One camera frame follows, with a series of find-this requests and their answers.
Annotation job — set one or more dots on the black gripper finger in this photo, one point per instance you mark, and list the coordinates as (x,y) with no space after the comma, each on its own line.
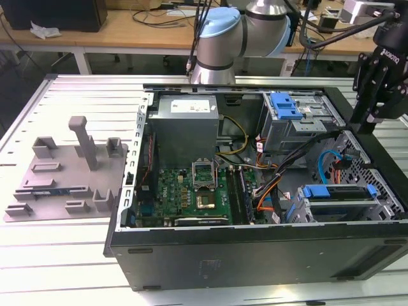
(366,105)
(395,108)

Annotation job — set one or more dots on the hard disk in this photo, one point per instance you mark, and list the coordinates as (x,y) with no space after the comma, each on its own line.
(315,192)

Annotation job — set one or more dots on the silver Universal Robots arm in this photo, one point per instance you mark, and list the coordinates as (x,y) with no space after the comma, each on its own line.
(220,48)

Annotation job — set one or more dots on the grey metal disk bay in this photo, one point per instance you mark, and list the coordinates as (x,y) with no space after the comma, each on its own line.
(385,210)

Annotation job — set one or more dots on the small black box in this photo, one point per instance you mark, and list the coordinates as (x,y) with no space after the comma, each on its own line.
(327,25)

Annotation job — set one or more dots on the blue drive latch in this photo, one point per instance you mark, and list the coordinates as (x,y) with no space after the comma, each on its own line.
(283,106)

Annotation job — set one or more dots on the grey optical drive cage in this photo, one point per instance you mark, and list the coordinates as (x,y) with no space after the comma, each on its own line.
(287,134)

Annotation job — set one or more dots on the black desktop box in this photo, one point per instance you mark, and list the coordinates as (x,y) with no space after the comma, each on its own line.
(296,32)

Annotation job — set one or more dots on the black RAM stick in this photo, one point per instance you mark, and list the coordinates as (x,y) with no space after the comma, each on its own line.
(248,197)

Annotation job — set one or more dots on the grey power supply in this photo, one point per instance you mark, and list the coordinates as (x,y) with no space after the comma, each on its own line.
(181,130)

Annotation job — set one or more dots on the CPU socket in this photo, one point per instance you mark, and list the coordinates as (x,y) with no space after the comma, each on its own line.
(206,200)

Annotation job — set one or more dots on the black PC case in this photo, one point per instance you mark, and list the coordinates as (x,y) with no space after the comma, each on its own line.
(255,261)

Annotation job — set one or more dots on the black graphics card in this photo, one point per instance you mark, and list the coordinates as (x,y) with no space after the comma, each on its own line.
(201,221)

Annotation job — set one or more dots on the green motherboard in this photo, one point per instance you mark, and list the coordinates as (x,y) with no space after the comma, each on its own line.
(172,191)

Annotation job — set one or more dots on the grey parts rack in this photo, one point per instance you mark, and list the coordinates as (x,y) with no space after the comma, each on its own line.
(63,178)

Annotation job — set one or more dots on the black computer tower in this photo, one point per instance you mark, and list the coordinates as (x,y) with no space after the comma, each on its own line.
(57,14)

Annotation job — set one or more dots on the crumpled white plastic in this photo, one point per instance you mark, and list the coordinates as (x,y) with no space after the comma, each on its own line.
(44,31)

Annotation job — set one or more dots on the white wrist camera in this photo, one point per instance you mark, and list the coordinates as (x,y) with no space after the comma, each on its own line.
(357,11)

